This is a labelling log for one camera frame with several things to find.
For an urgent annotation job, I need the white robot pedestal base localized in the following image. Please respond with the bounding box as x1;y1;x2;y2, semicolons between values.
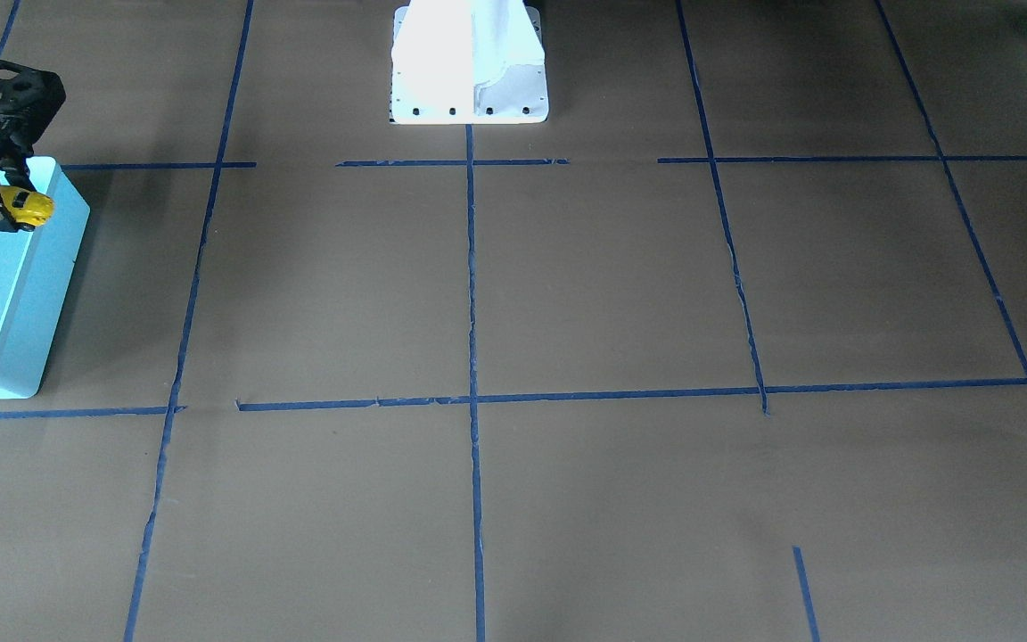
389;1;550;126

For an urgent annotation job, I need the light blue plastic bin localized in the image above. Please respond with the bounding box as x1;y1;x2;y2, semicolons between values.
0;157;90;399

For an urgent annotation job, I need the yellow beetle toy car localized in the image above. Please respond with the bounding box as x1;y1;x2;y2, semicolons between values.
0;185;54;232

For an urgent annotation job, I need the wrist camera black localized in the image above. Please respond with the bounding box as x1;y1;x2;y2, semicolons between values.
0;60;66;176

